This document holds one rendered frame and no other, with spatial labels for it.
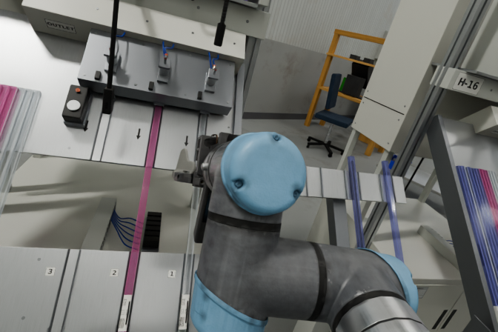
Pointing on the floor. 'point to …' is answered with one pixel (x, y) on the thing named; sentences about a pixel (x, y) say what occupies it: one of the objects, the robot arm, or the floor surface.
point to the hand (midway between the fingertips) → (204, 180)
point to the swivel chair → (331, 115)
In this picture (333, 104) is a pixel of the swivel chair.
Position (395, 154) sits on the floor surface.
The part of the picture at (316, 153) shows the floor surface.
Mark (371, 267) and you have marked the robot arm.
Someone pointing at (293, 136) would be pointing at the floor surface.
